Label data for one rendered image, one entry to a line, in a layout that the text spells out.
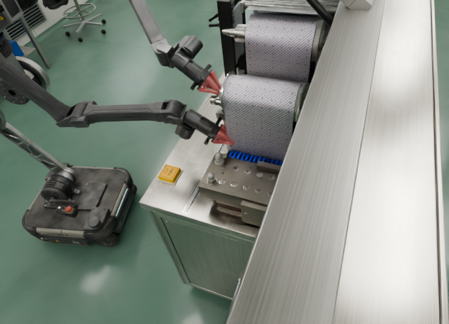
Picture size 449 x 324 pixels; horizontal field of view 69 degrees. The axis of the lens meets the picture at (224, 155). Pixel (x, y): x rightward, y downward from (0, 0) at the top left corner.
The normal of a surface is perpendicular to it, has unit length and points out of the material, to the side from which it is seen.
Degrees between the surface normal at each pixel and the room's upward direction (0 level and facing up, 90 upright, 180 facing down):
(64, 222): 0
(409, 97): 0
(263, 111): 90
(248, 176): 0
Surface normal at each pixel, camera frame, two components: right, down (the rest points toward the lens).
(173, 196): -0.10, -0.67
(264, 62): -0.36, 0.73
